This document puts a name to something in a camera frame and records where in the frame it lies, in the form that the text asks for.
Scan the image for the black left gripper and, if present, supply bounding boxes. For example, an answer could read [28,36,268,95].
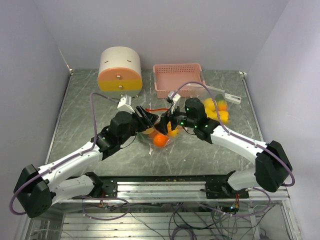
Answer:
[118,104,159,145]

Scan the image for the fake green orange mango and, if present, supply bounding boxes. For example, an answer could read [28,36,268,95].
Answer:
[215,94,228,111]

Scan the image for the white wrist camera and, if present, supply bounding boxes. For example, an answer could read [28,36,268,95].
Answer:
[166,91,181,114]
[117,95,135,114]

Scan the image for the aluminium rail frame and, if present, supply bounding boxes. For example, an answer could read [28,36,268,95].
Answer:
[23,175,301,240]

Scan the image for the tangled floor cables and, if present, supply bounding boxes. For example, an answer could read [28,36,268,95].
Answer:
[82,194,271,240]

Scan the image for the clear white-slider zip bag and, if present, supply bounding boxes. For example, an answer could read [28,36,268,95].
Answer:
[186,83,225,114]

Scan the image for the fake yellow lemon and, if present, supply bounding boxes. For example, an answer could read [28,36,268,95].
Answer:
[217,110,229,124]

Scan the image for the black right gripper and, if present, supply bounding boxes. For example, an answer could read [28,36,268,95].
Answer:
[152,102,197,135]

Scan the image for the fake yellow bell pepper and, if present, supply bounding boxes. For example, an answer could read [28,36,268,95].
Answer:
[203,98,218,121]

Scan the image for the fake yellow orange mango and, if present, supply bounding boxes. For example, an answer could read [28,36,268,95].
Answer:
[167,122,179,138]

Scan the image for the round pastel mini drawer cabinet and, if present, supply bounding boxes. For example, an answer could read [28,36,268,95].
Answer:
[97,46,143,99]

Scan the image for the pink perforated plastic basket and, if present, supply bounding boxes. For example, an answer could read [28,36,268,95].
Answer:
[153,63,206,99]

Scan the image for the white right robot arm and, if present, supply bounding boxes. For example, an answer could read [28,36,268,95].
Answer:
[154,97,292,198]

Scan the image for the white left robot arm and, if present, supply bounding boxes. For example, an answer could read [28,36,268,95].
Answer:
[12,106,159,218]

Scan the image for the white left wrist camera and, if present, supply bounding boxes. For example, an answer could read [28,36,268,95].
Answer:
[117,95,135,114]

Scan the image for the fake dark green avocado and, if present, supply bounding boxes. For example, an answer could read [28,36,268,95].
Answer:
[137,132,149,142]

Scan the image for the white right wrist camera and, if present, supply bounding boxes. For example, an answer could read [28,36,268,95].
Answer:
[166,91,181,114]

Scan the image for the clear red-zip bag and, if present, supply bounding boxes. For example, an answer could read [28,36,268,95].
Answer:
[137,121,183,148]

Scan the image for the fake yellow peach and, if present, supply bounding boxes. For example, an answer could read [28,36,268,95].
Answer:
[142,127,155,135]

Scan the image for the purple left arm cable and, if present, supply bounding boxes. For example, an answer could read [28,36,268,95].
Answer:
[9,91,121,216]

